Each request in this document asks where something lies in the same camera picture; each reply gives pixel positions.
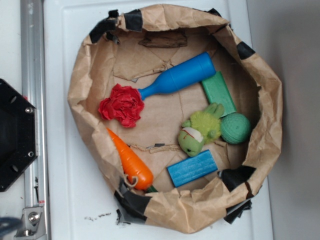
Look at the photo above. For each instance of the crumpled red paper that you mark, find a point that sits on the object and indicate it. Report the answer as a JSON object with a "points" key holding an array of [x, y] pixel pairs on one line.
{"points": [[124, 104]]}

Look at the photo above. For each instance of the brown paper bag bin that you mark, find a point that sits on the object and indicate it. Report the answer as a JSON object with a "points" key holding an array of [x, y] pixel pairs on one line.
{"points": [[132, 49]]}

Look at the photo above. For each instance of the green plush turtle toy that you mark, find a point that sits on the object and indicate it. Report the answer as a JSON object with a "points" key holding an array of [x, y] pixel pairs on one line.
{"points": [[203, 127]]}

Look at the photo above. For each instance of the orange plastic carrot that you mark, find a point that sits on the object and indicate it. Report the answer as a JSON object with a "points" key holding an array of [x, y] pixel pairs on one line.
{"points": [[136, 172]]}

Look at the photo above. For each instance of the blue wooden block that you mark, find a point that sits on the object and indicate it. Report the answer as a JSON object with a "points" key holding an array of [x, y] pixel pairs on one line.
{"points": [[192, 168]]}

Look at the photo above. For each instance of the green wooden block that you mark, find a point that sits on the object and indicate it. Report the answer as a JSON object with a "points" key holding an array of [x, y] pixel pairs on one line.
{"points": [[216, 91]]}

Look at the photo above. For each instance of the blue plastic bottle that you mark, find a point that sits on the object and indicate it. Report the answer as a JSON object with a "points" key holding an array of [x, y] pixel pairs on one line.
{"points": [[181, 76]]}

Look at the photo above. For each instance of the green knitted ball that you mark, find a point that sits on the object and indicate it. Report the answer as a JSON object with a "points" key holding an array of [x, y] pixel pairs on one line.
{"points": [[235, 128]]}

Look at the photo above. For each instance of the white tray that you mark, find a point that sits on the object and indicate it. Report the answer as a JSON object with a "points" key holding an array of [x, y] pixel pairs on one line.
{"points": [[82, 206]]}

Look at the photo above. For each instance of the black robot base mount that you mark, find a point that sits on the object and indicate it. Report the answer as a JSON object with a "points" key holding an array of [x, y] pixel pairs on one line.
{"points": [[17, 135]]}

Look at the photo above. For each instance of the metal corner bracket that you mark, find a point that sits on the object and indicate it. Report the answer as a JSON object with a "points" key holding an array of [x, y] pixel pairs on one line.
{"points": [[33, 224]]}

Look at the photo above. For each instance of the aluminium extrusion rail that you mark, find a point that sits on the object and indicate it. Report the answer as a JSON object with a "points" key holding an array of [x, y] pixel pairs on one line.
{"points": [[36, 179]]}

